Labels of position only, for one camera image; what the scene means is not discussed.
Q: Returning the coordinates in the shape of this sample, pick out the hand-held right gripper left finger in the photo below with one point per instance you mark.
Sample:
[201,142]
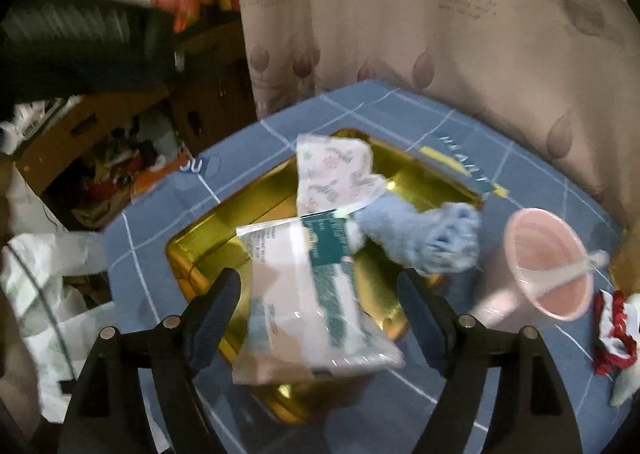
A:
[215,309]

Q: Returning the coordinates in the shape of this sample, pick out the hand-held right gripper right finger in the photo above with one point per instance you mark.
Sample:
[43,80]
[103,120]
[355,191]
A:
[420,309]

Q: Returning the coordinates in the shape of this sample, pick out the gold tin box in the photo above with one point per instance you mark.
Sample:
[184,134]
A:
[210,254]

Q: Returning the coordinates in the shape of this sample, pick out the light blue towel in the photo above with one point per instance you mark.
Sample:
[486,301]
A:
[425,234]

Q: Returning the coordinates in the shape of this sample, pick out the green white plastic packet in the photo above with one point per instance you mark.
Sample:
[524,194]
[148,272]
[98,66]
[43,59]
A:
[300,294]

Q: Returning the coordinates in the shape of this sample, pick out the white floral packet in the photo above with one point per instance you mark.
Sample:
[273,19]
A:
[330,174]

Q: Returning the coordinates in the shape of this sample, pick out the pink mug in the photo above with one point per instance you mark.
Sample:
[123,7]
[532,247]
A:
[540,259]

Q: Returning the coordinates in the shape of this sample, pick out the white plastic bag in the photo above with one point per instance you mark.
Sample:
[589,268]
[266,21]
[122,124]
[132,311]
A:
[40,284]

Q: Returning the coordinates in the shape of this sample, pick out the red frilled cloth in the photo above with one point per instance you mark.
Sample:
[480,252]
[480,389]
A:
[617,329]

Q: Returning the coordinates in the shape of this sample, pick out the blue checked bedsheet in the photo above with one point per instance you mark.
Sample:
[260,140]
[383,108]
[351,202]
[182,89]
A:
[350,104]

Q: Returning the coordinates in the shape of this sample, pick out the beige leaf print curtain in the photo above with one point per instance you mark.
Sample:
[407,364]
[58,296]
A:
[400,34]

